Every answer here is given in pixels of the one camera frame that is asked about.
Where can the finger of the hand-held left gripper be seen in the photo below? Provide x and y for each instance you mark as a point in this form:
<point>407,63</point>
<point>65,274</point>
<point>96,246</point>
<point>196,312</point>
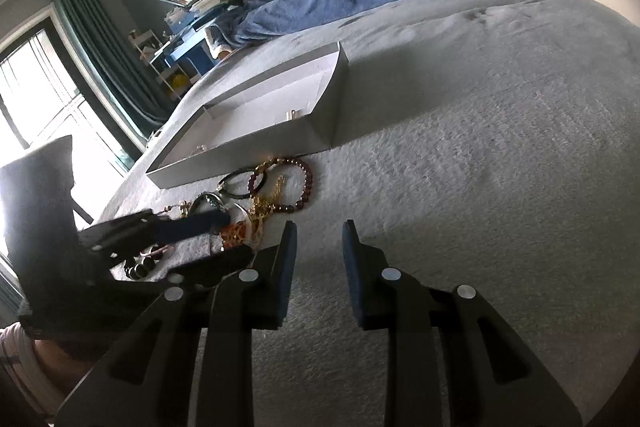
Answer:
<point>210,223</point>
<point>220,264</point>

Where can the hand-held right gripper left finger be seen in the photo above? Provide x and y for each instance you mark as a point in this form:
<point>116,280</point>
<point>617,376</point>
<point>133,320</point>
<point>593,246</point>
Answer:
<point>286,269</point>

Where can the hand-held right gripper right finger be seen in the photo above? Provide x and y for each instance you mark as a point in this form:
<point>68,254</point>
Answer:
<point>352,274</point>

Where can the silver bangle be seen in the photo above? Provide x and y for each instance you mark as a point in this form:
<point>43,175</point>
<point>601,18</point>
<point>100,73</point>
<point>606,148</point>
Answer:
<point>202,198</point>

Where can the orange patterned bangle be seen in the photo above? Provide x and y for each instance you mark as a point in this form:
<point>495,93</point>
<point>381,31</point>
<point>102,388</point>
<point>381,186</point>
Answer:
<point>235,237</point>

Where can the thin black bangle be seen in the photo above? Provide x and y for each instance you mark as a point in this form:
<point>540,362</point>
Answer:
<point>235,194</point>

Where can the grey cardboard box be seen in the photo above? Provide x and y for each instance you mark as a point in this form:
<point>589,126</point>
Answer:
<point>240,152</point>

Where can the person's left forearm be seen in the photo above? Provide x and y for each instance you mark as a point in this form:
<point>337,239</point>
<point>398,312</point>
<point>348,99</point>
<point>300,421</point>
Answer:
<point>55,359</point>

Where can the small white bead charm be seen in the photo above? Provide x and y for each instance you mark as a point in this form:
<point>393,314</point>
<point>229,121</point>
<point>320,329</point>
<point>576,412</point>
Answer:
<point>199,150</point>

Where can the window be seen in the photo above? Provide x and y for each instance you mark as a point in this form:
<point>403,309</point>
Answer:
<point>45,97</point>

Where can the small silver earring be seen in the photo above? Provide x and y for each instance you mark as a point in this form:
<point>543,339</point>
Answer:
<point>292,115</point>

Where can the yellow toy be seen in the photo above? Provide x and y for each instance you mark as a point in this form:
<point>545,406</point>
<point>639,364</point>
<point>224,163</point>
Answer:
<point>178,80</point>

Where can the white shelf rack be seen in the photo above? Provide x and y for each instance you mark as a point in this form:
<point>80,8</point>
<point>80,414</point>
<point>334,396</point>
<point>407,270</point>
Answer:
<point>160,67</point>

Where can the blue desk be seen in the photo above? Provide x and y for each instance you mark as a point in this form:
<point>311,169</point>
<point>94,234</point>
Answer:
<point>187,49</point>

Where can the grey bed cover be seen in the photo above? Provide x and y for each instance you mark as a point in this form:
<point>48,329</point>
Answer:
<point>475,132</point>

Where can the green curtain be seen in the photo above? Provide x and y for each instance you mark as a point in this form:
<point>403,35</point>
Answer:
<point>95,37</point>

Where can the stack of papers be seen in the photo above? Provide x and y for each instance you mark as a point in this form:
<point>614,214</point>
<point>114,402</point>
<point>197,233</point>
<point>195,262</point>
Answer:
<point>215,2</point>

